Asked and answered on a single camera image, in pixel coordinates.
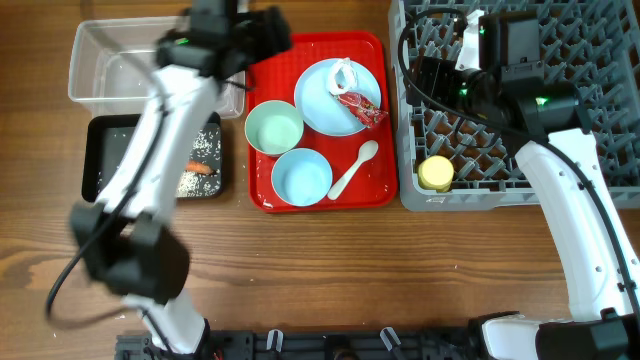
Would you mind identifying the red snack wrapper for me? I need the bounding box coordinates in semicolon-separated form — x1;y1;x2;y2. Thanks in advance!
334;91;389;128

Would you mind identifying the white tissue ring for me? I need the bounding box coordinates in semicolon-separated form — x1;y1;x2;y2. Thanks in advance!
327;57;359;96

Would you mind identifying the yellow cup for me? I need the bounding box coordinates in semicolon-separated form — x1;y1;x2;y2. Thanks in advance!
417;155;454;192

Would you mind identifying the white plastic spoon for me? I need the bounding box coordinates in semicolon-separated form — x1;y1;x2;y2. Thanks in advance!
327;140;379;200

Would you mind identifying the green bowl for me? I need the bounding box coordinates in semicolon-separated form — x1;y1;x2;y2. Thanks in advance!
244;100;304;157

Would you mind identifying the light blue plate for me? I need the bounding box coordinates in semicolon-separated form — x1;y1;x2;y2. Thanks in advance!
294;58;365;137

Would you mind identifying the carrot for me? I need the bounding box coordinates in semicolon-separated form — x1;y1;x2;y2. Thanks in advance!
185;161;216;176

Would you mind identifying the light blue bowl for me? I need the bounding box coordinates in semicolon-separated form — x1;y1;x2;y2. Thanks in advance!
271;148;333;207

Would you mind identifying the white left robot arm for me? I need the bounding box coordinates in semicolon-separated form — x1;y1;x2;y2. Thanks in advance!
45;1;292;359

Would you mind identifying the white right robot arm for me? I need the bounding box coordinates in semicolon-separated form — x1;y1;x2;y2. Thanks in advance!
410;10;639;359

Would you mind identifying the grey dishwasher rack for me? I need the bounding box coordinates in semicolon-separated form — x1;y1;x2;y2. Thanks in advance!
388;0;639;211

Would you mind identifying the red serving tray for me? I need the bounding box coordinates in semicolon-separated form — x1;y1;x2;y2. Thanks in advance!
247;31;398;213

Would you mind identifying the spilled white rice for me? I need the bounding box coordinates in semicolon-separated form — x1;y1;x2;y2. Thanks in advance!
97;127;222;197

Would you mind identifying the clear plastic bin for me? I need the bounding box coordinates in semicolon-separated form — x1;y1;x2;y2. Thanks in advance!
68;14;246;120

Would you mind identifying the black tray bin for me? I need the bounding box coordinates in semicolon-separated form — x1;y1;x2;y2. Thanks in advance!
81;113;224;202

